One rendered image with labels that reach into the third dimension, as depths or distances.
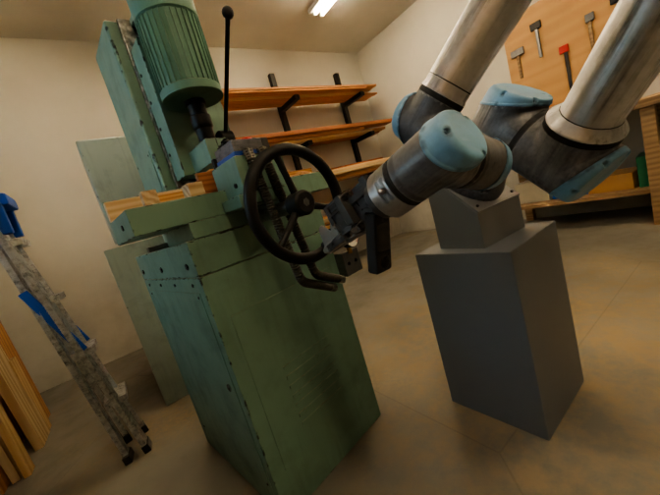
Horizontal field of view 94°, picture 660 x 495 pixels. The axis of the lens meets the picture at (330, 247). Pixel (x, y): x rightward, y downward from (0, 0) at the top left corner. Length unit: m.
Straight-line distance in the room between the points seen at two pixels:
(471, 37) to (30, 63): 3.47
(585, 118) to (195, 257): 0.87
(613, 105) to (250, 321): 0.89
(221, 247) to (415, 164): 0.53
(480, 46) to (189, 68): 0.74
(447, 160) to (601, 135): 0.43
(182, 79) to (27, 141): 2.57
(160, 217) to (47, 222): 2.61
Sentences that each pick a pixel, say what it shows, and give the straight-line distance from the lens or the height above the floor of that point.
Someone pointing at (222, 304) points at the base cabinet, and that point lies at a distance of 0.82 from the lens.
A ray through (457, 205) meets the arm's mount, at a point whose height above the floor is 0.68.
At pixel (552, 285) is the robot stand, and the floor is 0.38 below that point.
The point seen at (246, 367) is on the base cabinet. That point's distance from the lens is 0.88.
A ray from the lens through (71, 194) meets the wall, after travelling 3.39.
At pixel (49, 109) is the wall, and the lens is 3.59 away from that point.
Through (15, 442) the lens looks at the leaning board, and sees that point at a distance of 2.14.
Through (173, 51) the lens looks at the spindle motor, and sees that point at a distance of 1.07.
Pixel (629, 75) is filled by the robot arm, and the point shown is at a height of 0.86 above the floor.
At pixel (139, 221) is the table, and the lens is 0.78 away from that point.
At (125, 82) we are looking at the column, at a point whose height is 1.33.
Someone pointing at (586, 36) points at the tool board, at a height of 1.49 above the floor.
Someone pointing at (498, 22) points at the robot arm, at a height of 0.99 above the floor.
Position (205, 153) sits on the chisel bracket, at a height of 1.03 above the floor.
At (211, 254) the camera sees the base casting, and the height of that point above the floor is 0.75.
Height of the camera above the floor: 0.80
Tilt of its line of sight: 8 degrees down
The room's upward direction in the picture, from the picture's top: 16 degrees counter-clockwise
